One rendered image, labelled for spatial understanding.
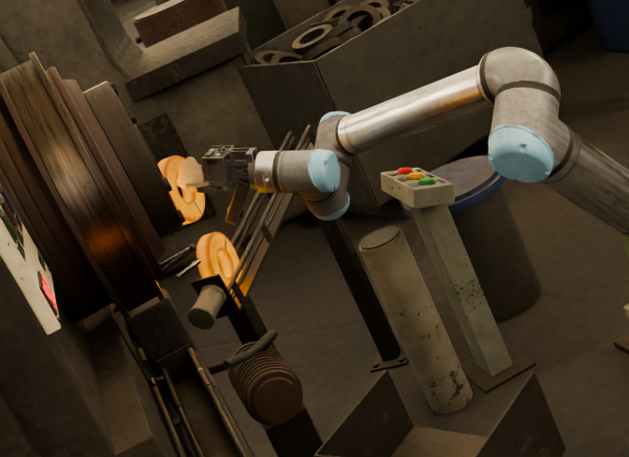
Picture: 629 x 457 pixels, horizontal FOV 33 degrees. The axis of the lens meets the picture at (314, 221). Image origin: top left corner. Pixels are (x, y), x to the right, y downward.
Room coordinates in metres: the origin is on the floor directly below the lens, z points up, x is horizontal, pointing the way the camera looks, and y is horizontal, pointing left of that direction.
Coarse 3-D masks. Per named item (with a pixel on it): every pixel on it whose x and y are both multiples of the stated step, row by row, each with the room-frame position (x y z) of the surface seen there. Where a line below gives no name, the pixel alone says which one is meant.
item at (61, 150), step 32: (32, 64) 1.72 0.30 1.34; (32, 96) 1.63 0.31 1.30; (32, 128) 1.58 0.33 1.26; (64, 128) 1.57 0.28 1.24; (64, 160) 1.55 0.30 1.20; (64, 192) 1.53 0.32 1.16; (96, 192) 1.54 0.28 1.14; (96, 224) 1.53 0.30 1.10; (96, 256) 1.53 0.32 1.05; (128, 256) 1.55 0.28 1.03; (128, 288) 1.58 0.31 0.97; (160, 288) 1.71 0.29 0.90
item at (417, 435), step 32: (384, 384) 1.43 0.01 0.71; (352, 416) 1.37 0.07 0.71; (384, 416) 1.41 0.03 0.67; (512, 416) 1.20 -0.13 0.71; (544, 416) 1.24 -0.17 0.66; (320, 448) 1.31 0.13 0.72; (352, 448) 1.35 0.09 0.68; (384, 448) 1.39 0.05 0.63; (416, 448) 1.39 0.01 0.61; (448, 448) 1.36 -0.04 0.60; (480, 448) 1.14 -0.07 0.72; (512, 448) 1.18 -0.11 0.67; (544, 448) 1.23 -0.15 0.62
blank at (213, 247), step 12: (204, 240) 2.25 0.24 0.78; (216, 240) 2.27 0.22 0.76; (228, 240) 2.32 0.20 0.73; (204, 252) 2.22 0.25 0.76; (216, 252) 2.25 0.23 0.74; (228, 252) 2.30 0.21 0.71; (204, 264) 2.20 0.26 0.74; (216, 264) 2.22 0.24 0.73; (228, 264) 2.29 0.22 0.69; (204, 276) 2.20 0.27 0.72; (228, 276) 2.26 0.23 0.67
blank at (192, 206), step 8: (168, 160) 2.26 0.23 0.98; (176, 160) 2.28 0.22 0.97; (184, 160) 2.31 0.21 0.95; (160, 168) 2.24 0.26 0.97; (168, 168) 2.24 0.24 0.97; (176, 168) 2.27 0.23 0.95; (168, 176) 2.23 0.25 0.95; (176, 176) 2.25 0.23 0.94; (176, 184) 2.24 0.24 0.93; (168, 192) 2.20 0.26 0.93; (176, 192) 2.22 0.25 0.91; (184, 192) 2.30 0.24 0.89; (192, 192) 2.29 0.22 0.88; (176, 200) 2.21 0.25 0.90; (184, 200) 2.24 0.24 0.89; (192, 200) 2.26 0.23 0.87; (200, 200) 2.29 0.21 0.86; (176, 208) 2.20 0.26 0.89; (184, 208) 2.22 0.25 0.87; (192, 208) 2.25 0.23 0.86; (200, 208) 2.28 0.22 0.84; (184, 216) 2.21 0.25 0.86; (192, 216) 2.23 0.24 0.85; (200, 216) 2.26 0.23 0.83; (184, 224) 2.24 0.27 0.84
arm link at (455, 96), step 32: (480, 64) 1.91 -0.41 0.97; (512, 64) 1.83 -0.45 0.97; (544, 64) 1.82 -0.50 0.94; (416, 96) 2.05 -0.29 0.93; (448, 96) 1.97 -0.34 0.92; (480, 96) 1.91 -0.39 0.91; (320, 128) 2.29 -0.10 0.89; (352, 128) 2.19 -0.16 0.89; (384, 128) 2.12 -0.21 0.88; (416, 128) 2.06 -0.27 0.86
